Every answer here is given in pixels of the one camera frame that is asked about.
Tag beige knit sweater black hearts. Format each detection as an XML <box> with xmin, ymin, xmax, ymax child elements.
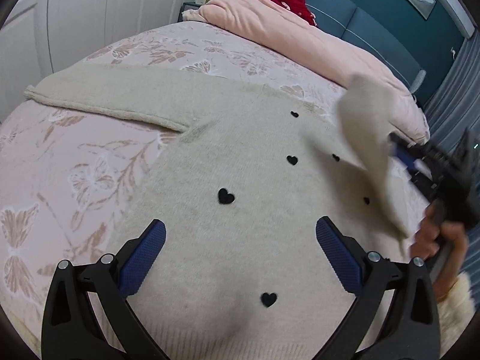
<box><xmin>27</xmin><ymin>65</ymin><xmax>416</xmax><ymax>359</ymax></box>

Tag right hand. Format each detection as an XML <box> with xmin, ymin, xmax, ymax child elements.
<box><xmin>409</xmin><ymin>203</ymin><xmax>470</xmax><ymax>302</ymax></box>

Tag white fleece jacket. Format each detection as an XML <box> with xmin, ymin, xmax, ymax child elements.
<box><xmin>438</xmin><ymin>272</ymin><xmax>475</xmax><ymax>356</ymax></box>

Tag blue curtain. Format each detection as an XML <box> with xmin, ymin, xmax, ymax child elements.
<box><xmin>425</xmin><ymin>32</ymin><xmax>480</xmax><ymax>152</ymax></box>

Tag pink butterfly pattern bedspread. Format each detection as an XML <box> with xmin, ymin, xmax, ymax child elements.
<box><xmin>0</xmin><ymin>20</ymin><xmax>429</xmax><ymax>360</ymax></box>

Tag white air conditioner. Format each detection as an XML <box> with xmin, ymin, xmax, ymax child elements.
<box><xmin>438</xmin><ymin>0</ymin><xmax>476</xmax><ymax>39</ymax></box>

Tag pink folded quilt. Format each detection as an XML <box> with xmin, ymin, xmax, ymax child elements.
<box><xmin>182</xmin><ymin>0</ymin><xmax>431</xmax><ymax>144</ymax></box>

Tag dark nightstand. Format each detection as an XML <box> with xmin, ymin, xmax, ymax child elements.
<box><xmin>177</xmin><ymin>2</ymin><xmax>206</xmax><ymax>23</ymax></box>

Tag white wardrobe doors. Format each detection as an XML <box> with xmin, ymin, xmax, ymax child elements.
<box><xmin>1</xmin><ymin>0</ymin><xmax>193</xmax><ymax>119</ymax></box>

